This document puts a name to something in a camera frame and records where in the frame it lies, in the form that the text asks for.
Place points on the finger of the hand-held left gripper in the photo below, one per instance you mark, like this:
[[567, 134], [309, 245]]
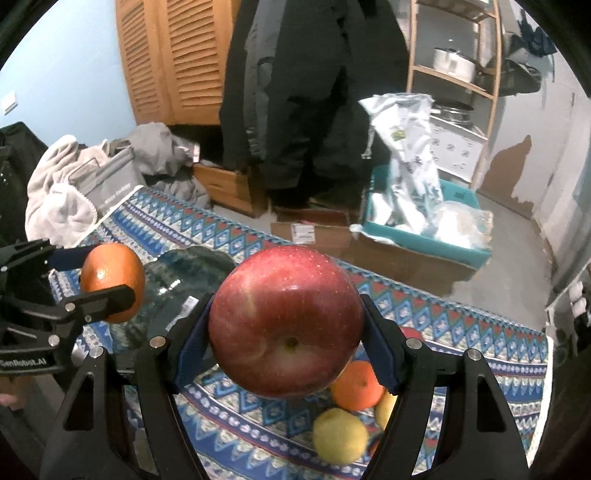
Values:
[[106, 300], [69, 258]]

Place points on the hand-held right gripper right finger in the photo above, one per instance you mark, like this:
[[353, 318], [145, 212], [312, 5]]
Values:
[[381, 350]]

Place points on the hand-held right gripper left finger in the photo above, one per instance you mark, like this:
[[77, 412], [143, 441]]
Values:
[[194, 355]]

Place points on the orange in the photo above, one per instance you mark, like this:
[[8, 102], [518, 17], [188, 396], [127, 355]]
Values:
[[111, 272], [355, 385]]

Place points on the dark green marbled plate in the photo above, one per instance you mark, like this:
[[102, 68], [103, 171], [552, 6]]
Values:
[[184, 272]]

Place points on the yellow-green pear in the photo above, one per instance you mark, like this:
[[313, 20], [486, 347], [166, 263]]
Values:
[[339, 436]]

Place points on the large red apple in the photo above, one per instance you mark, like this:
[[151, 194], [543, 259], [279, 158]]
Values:
[[286, 318]]

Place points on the small red apple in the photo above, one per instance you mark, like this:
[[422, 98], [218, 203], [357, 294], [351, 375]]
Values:
[[412, 333]]

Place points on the yellow pear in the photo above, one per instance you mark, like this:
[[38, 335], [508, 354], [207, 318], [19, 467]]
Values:
[[385, 410]]

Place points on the white fleece blanket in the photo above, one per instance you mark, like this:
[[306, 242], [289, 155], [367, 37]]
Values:
[[55, 198]]

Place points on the large cardboard box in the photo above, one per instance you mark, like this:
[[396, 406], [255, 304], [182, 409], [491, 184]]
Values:
[[406, 267]]

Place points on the grey fabric bag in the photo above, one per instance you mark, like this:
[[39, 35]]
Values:
[[115, 184]]

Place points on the black luggage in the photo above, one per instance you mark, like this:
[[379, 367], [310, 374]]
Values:
[[18, 175]]

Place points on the blue patterned blanket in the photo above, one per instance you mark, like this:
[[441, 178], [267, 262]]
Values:
[[277, 429]]

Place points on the teal plastic bin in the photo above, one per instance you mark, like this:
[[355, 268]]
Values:
[[415, 242]]

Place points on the labelled cardboard box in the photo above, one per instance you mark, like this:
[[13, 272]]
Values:
[[332, 240]]

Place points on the grey clothing pile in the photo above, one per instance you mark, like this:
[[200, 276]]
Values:
[[157, 147]]

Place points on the clear plastic bag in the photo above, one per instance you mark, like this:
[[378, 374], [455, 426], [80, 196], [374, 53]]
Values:
[[461, 226]]

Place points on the wooden drawer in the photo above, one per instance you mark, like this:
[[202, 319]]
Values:
[[221, 184]]

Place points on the white printed plastic bag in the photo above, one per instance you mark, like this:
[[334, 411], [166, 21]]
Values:
[[411, 147]]

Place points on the wooden louvered cabinet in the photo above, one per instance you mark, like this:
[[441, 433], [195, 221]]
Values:
[[184, 60]]

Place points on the steel pot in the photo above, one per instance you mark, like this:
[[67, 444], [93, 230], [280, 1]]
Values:
[[455, 64], [452, 113]]

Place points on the grey hanging jacket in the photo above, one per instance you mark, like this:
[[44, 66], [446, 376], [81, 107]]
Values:
[[261, 92]]

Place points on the black hanging coat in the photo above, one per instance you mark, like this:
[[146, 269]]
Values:
[[323, 92]]

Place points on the dark grey cloth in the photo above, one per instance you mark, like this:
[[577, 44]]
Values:
[[512, 78]]

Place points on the wooden shelf rack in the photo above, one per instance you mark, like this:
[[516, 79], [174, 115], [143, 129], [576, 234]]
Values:
[[413, 46]]

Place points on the dark blue cloth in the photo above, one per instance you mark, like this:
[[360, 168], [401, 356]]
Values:
[[535, 37]]

